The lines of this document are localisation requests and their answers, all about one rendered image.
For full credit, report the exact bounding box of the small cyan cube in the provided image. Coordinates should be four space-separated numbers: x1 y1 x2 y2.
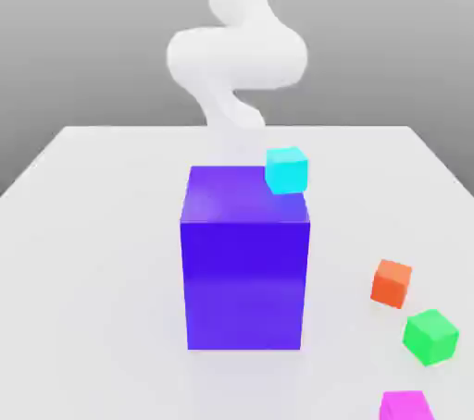
264 146 309 196

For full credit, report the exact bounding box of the small orange cube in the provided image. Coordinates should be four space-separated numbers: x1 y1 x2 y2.
369 258 414 310

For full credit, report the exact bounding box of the small green cube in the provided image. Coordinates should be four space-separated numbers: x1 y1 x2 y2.
402 308 461 368

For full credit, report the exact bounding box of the small magenta cube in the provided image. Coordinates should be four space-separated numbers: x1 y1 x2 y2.
378 390 436 420

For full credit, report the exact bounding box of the large purple box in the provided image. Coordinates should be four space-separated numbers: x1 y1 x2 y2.
180 165 311 352

